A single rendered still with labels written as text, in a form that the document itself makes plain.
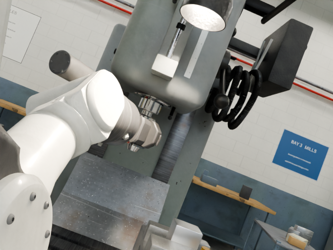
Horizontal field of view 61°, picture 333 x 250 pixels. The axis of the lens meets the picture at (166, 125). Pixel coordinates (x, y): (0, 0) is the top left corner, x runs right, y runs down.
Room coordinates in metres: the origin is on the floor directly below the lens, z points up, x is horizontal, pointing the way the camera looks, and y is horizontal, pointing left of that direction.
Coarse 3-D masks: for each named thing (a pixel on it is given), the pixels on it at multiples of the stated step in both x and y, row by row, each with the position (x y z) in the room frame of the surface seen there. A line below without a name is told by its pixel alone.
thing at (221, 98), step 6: (228, 54) 0.64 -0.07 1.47; (222, 60) 0.64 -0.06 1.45; (228, 60) 0.64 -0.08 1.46; (222, 66) 0.64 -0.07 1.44; (222, 72) 0.63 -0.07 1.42; (222, 78) 0.60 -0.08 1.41; (222, 84) 0.58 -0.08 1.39; (222, 90) 0.56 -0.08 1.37; (216, 96) 0.53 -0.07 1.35; (222, 96) 0.53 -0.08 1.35; (216, 102) 0.53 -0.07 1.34; (222, 102) 0.52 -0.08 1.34; (228, 102) 0.53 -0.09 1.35; (222, 108) 0.53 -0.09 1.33
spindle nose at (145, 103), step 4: (140, 100) 0.61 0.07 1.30; (144, 100) 0.59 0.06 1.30; (148, 100) 0.59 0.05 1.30; (152, 100) 0.59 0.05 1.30; (140, 104) 0.60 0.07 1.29; (144, 104) 0.59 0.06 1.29; (148, 104) 0.59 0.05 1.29; (152, 104) 0.59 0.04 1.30; (156, 104) 0.59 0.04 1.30; (160, 104) 0.60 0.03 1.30; (140, 108) 0.62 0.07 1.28; (144, 108) 0.59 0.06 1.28; (148, 108) 0.59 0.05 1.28; (152, 108) 0.59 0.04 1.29; (156, 108) 0.60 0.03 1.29; (160, 108) 0.61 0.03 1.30; (152, 112) 0.60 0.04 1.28; (156, 112) 0.60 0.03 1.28
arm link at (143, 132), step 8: (136, 112) 0.49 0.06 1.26; (136, 120) 0.48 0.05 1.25; (144, 120) 0.51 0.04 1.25; (128, 128) 0.46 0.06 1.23; (136, 128) 0.49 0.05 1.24; (144, 128) 0.52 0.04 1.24; (152, 128) 0.55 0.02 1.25; (120, 136) 0.46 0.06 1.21; (128, 136) 0.47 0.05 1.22; (136, 136) 0.51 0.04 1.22; (144, 136) 0.54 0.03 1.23; (152, 136) 0.54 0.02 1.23; (160, 136) 0.56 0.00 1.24; (112, 144) 0.49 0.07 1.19; (120, 144) 0.50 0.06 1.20; (136, 144) 0.55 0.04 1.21; (144, 144) 0.55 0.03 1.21; (152, 144) 0.55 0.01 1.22
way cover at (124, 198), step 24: (96, 168) 0.96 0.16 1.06; (120, 168) 0.97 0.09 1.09; (72, 192) 0.91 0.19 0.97; (96, 192) 0.92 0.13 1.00; (120, 192) 0.94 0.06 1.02; (144, 192) 0.96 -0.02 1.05; (72, 216) 0.86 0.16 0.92; (96, 216) 0.88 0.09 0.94; (120, 216) 0.91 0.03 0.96; (144, 216) 0.93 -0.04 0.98; (120, 240) 0.86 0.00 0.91
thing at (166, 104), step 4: (136, 92) 0.59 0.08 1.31; (140, 92) 0.58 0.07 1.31; (144, 92) 0.58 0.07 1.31; (140, 96) 0.62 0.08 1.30; (144, 96) 0.59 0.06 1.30; (148, 96) 0.57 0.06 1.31; (152, 96) 0.57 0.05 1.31; (156, 100) 0.58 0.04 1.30; (160, 100) 0.58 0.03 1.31; (164, 104) 0.59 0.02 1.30; (168, 104) 0.59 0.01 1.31; (168, 108) 0.62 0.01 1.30
